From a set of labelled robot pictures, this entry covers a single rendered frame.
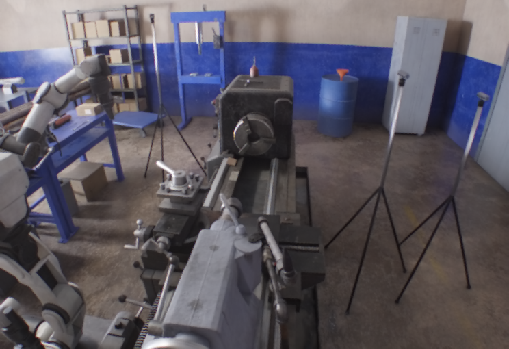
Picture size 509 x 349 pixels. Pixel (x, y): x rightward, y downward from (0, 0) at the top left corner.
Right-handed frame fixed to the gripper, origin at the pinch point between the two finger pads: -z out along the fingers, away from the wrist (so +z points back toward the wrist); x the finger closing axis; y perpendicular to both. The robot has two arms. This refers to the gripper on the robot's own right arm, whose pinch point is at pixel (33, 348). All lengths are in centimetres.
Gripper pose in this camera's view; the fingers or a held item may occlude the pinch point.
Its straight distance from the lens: 172.9
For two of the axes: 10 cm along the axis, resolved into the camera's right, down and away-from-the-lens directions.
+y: 1.2, -4.4, 8.9
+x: 9.7, -1.3, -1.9
